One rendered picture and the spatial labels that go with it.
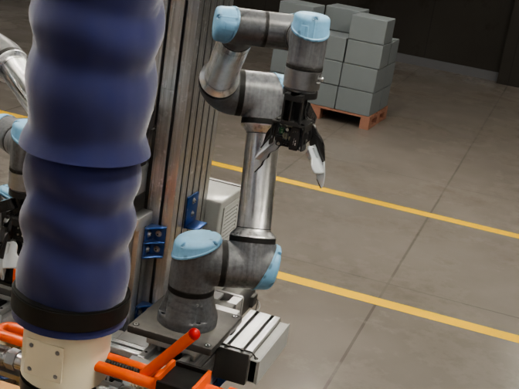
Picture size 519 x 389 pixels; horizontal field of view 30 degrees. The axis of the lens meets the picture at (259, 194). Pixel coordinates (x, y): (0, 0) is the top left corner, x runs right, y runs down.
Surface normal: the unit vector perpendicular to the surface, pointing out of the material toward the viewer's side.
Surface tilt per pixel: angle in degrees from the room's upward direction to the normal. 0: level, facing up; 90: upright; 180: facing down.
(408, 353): 0
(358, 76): 90
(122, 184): 83
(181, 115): 90
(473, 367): 0
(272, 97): 73
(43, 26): 91
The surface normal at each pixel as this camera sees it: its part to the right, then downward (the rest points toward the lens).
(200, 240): 0.02, -0.95
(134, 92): 0.79, 0.05
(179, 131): -0.32, 0.25
